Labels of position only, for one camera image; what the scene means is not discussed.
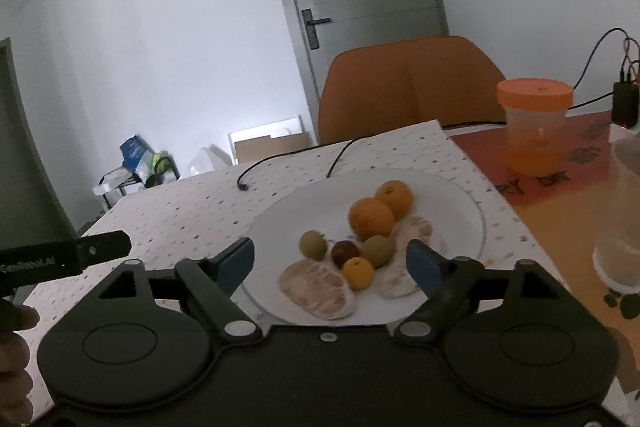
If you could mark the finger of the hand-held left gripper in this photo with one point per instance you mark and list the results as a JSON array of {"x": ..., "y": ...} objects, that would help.
[{"x": 102, "y": 248}]

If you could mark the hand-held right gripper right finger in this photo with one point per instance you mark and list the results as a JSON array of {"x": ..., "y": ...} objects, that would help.
[{"x": 425, "y": 264}]

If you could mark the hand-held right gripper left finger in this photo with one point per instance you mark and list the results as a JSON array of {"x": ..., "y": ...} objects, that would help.
[{"x": 237, "y": 264}]

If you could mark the small pomelo piece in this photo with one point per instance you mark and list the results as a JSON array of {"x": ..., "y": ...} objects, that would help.
[{"x": 412, "y": 229}]

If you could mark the white plate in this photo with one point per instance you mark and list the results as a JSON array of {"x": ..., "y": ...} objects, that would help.
[{"x": 450, "y": 207}]

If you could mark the medium orange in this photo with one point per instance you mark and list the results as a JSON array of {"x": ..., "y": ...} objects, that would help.
[{"x": 357, "y": 273}]

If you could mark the large orange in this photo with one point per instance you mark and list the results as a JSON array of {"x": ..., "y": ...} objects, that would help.
[{"x": 371, "y": 218}]

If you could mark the green kiwi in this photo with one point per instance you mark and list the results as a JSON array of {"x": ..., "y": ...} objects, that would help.
[
  {"x": 378, "y": 251},
  {"x": 313, "y": 245}
]

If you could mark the dark red fruit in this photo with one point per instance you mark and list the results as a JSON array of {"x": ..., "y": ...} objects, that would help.
[{"x": 346, "y": 253}]

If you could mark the large pomelo piece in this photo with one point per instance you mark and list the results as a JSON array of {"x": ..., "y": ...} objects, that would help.
[{"x": 317, "y": 289}]

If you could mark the person's left hand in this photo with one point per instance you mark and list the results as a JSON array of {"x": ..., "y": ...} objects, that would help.
[{"x": 15, "y": 357}]

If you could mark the black metal rack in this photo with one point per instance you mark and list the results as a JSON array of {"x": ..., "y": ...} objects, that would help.
[{"x": 125, "y": 182}]

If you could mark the white dotted tablecloth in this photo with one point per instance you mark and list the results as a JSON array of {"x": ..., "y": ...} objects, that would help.
[{"x": 200, "y": 202}]

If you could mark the blue bag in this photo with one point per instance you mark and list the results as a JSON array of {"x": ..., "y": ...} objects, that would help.
[{"x": 134, "y": 154}]

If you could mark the clear plastic bag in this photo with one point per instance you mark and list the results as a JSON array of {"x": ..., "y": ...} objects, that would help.
[{"x": 210, "y": 163}]

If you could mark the green framed door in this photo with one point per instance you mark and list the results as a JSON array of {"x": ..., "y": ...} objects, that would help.
[{"x": 25, "y": 157}]

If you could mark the cardboard box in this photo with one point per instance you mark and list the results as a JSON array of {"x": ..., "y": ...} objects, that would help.
[{"x": 270, "y": 144}]

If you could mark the orange printed table mat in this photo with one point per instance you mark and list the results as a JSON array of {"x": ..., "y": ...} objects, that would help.
[{"x": 550, "y": 202}]

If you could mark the orange lid plastic jar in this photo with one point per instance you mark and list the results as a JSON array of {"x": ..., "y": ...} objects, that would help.
[{"x": 535, "y": 132}]

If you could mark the orange chair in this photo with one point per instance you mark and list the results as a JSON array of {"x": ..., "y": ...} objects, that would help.
[{"x": 400, "y": 82}]

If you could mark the clear glass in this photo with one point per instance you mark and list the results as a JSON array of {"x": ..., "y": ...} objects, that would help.
[{"x": 622, "y": 232}]

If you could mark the black power adapter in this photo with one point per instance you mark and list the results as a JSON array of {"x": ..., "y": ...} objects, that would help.
[{"x": 626, "y": 103}]

